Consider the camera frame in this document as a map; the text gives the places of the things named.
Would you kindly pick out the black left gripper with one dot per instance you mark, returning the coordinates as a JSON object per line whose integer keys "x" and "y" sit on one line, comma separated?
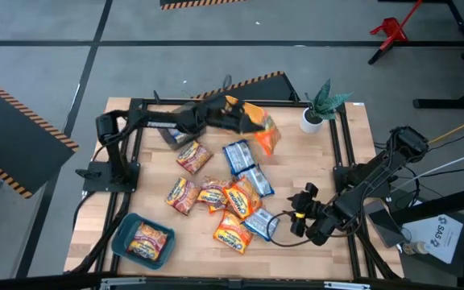
{"x": 212, "y": 114}

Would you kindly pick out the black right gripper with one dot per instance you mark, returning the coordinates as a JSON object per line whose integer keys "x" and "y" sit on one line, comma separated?
{"x": 321, "y": 223}

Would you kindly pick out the orange Maruchan noodle packet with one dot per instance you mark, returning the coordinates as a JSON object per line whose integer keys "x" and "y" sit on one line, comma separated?
{"x": 241, "y": 198}
{"x": 268, "y": 139}
{"x": 215, "y": 208}
{"x": 233, "y": 233}

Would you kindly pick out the blue Maruchan noodle packet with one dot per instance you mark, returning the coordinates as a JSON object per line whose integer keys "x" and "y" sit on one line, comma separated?
{"x": 238, "y": 156}
{"x": 177, "y": 135}
{"x": 259, "y": 180}
{"x": 260, "y": 223}

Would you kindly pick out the red Maruchan noodle packet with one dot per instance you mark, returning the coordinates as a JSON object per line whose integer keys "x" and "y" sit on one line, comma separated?
{"x": 193, "y": 157}
{"x": 148, "y": 241}
{"x": 181, "y": 196}
{"x": 212, "y": 191}

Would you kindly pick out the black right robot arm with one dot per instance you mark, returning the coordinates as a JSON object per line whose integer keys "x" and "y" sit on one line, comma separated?
{"x": 377, "y": 173}

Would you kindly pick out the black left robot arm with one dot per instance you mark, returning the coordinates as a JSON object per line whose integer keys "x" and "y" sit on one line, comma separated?
{"x": 159, "y": 118}

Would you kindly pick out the yellow plastic bin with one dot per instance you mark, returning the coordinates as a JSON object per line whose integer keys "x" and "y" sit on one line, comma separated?
{"x": 255, "y": 112}

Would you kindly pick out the black hazard-striped platform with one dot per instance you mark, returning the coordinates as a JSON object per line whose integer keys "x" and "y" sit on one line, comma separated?
{"x": 200, "y": 2}
{"x": 14, "y": 133}
{"x": 272, "y": 90}

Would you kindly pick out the potted plant white pot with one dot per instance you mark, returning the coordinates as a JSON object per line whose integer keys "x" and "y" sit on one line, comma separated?
{"x": 310, "y": 121}

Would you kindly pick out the grey plastic bin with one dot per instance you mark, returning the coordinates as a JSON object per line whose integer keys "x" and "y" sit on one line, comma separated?
{"x": 171, "y": 143}

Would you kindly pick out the black tablet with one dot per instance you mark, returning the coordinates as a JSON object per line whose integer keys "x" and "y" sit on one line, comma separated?
{"x": 385, "y": 225}

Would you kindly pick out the small cork-coloured bottle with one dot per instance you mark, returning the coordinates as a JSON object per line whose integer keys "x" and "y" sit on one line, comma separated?
{"x": 417, "y": 247}

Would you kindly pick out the white printed paper sheet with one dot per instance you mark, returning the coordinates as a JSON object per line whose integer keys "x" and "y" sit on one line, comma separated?
{"x": 437, "y": 237}

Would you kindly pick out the black desk edge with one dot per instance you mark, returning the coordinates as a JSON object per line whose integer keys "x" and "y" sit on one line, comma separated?
{"x": 449, "y": 203}

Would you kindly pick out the black desk foot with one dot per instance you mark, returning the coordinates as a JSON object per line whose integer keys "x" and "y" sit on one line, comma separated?
{"x": 437, "y": 103}

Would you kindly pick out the teal plastic bin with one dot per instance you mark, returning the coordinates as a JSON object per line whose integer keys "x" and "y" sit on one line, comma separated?
{"x": 121, "y": 237}

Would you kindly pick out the red metal stand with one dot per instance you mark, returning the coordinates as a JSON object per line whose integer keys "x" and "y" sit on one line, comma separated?
{"x": 391, "y": 29}

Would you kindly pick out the black crossbar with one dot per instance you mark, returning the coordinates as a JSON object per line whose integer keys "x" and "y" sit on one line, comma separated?
{"x": 34, "y": 284}

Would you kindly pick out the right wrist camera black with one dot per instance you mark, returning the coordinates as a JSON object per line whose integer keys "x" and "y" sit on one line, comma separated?
{"x": 298, "y": 203}

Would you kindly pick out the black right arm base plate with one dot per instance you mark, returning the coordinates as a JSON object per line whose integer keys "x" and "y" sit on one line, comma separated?
{"x": 340, "y": 177}

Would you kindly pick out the black aluminium table frame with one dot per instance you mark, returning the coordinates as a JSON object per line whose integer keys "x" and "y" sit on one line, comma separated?
{"x": 335, "y": 137}

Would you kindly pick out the silver metal bracket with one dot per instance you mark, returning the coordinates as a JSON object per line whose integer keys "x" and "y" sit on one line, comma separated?
{"x": 123, "y": 282}
{"x": 346, "y": 286}

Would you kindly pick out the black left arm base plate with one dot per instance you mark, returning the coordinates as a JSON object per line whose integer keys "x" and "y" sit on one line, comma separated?
{"x": 95, "y": 183}

